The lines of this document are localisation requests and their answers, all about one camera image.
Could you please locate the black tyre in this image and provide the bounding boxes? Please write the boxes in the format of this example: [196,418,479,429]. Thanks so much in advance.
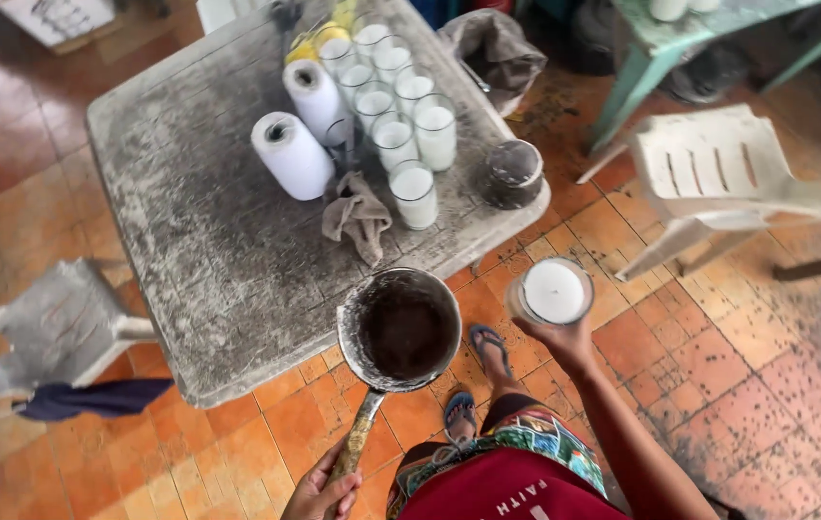
[659,42,752,106]

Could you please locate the person's left hand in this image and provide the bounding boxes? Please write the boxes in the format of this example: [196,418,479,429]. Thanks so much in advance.
[280,435,364,520]

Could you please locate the dark round tin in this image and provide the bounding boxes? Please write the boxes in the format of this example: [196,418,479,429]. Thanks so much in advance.
[477,139,546,211]

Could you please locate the white paper roll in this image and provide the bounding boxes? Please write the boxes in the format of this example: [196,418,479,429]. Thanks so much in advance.
[250,111,336,202]
[282,58,351,147]

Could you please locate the red shirt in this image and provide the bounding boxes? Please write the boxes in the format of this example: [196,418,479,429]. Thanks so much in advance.
[396,446,631,520]

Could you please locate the grey sack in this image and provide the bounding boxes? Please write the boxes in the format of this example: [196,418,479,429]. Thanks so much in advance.
[438,8,549,118]

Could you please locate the green metal table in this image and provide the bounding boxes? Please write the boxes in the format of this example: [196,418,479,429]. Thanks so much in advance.
[586,0,821,154]

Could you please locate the colourful patterned shorts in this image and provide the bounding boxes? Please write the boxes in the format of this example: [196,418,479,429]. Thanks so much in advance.
[386,393,610,520]

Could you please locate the grey plastic table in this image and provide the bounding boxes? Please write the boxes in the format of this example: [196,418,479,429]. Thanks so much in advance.
[85,0,553,410]

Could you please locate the grey rag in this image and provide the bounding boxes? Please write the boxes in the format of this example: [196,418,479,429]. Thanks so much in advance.
[321,170,394,269]

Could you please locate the cardboard box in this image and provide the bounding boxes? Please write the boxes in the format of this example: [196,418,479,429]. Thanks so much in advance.
[0,0,124,56]

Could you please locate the dark blue cloth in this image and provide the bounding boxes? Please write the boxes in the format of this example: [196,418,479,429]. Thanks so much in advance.
[12,377,175,423]

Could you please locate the white plastic chair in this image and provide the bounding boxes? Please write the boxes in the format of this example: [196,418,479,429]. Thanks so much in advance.
[0,258,159,436]
[575,103,821,283]

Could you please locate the metal saucepan with worn handle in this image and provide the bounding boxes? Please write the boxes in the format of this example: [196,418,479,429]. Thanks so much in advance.
[324,267,464,501]

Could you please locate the blue flip-flop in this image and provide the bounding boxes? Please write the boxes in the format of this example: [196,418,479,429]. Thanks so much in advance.
[442,390,478,446]
[467,323,515,381]

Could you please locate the empty clear glass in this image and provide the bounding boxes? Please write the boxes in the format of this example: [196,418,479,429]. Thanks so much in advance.
[324,118,358,173]

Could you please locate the group of white glass candles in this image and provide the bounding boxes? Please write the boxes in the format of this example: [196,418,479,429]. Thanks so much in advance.
[313,13,459,232]

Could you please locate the white glass candle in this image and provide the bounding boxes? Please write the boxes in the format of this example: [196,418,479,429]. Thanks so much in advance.
[504,256,596,327]

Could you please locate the person's right hand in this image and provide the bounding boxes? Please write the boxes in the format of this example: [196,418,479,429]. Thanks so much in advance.
[506,280,599,378]

